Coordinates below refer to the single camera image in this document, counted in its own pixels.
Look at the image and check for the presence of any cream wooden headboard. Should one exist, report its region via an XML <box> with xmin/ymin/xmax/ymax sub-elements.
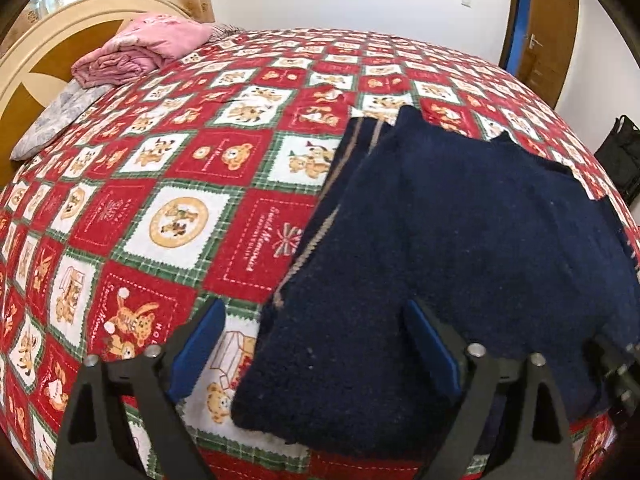
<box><xmin>0</xmin><ymin>0</ymin><xmax>188</xmax><ymax>133</ymax></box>

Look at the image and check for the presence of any black bag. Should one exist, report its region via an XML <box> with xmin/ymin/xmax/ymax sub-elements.
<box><xmin>595</xmin><ymin>115</ymin><xmax>640</xmax><ymax>203</ymax></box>

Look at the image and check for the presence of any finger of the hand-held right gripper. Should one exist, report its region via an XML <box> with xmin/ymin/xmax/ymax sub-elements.
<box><xmin>582</xmin><ymin>332</ymin><xmax>640</xmax><ymax>426</ymax></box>

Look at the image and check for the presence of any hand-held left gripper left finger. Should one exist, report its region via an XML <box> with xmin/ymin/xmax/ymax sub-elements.
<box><xmin>52</xmin><ymin>299</ymin><xmax>227</xmax><ymax>480</ymax></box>

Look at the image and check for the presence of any folded pink quilt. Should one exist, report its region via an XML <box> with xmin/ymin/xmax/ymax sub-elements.
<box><xmin>71</xmin><ymin>12</ymin><xmax>216</xmax><ymax>90</ymax></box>

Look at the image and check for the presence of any grey floral pillow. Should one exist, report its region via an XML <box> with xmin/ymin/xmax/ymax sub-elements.
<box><xmin>10</xmin><ymin>80</ymin><xmax>113</xmax><ymax>162</ymax></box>

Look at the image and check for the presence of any brown wooden door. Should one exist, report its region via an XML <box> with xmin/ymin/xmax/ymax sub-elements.
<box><xmin>517</xmin><ymin>0</ymin><xmax>581</xmax><ymax>108</ymax></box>

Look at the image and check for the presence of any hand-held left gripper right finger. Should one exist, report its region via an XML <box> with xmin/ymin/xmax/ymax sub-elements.
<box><xmin>404</xmin><ymin>300</ymin><xmax>573</xmax><ymax>480</ymax></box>

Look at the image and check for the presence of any red printed bear blanket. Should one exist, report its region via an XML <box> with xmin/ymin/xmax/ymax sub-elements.
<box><xmin>0</xmin><ymin>27</ymin><xmax>640</xmax><ymax>480</ymax></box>

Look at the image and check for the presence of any navy patterned knit sweater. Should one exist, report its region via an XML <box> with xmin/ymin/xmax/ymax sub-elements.
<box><xmin>231</xmin><ymin>105</ymin><xmax>640</xmax><ymax>461</ymax></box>

